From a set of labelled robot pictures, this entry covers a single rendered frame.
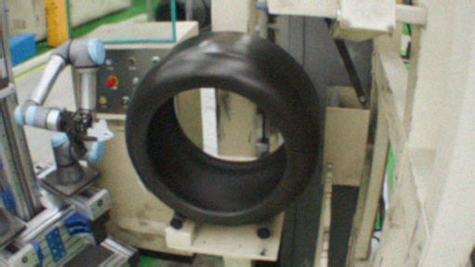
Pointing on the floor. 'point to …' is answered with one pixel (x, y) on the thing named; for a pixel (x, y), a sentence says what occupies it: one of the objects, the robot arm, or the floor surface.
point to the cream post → (229, 124)
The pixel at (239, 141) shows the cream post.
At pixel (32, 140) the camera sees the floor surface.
